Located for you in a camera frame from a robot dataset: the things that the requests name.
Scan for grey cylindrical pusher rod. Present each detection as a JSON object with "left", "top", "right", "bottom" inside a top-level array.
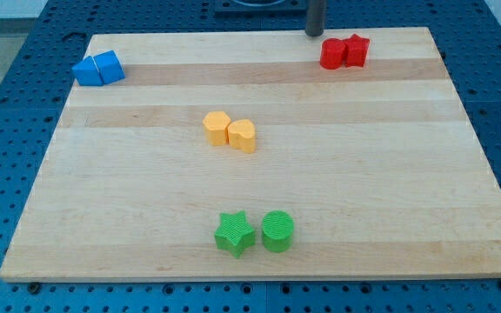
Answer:
[{"left": 304, "top": 0, "right": 327, "bottom": 37}]

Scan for red star block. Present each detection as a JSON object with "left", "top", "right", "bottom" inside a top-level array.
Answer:
[{"left": 343, "top": 34, "right": 371, "bottom": 67}]

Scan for green star block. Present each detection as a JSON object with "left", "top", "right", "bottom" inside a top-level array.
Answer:
[{"left": 214, "top": 210, "right": 256, "bottom": 258}]

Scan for red cylinder block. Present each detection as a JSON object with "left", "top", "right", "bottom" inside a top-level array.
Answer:
[{"left": 319, "top": 38, "right": 346, "bottom": 70}]

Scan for yellow heart block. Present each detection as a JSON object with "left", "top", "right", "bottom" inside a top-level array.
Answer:
[{"left": 227, "top": 119, "right": 256, "bottom": 153}]

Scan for yellow hexagon block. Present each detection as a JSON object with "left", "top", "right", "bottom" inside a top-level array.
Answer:
[{"left": 203, "top": 111, "right": 231, "bottom": 146}]

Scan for light wooden board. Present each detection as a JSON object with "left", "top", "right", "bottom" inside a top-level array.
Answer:
[{"left": 0, "top": 27, "right": 501, "bottom": 283}]

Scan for green cylinder block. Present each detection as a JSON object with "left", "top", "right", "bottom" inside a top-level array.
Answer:
[{"left": 262, "top": 210, "right": 294, "bottom": 253}]

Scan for blue cube block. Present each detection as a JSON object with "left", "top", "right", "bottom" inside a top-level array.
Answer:
[{"left": 94, "top": 50, "right": 125, "bottom": 84}]

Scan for blue triangle block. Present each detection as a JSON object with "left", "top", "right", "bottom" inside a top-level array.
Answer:
[{"left": 72, "top": 56, "right": 104, "bottom": 86}]

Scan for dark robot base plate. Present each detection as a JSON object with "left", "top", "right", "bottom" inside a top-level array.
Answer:
[{"left": 213, "top": 0, "right": 307, "bottom": 17}]

